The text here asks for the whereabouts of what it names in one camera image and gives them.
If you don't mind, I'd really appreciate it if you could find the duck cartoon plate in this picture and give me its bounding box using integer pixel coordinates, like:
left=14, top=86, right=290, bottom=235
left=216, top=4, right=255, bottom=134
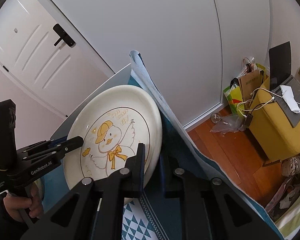
left=63, top=85, right=162, bottom=189

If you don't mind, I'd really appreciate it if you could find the person's left hand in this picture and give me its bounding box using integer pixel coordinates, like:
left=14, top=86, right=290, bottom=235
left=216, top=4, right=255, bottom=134
left=4, top=183, right=44, bottom=222

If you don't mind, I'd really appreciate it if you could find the teal blue table mat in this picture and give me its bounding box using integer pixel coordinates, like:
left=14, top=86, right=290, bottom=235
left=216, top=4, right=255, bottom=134
left=39, top=49, right=285, bottom=240

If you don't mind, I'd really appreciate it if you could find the yellow ottoman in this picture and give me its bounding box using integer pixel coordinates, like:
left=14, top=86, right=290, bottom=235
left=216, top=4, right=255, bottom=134
left=249, top=79, right=300, bottom=162

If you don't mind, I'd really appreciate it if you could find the white panel door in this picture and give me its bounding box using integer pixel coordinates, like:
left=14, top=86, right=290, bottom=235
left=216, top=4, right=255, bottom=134
left=0, top=0, right=114, bottom=118

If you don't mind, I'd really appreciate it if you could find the brown paper bag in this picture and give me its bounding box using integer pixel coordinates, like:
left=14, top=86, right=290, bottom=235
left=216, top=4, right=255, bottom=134
left=238, top=70, right=262, bottom=101

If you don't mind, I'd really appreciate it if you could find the black laptop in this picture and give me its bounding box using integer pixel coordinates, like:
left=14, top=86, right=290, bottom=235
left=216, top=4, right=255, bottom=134
left=269, top=41, right=300, bottom=127

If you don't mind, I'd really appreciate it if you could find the black door handle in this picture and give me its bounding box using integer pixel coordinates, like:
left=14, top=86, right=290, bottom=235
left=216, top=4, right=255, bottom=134
left=53, top=23, right=76, bottom=48

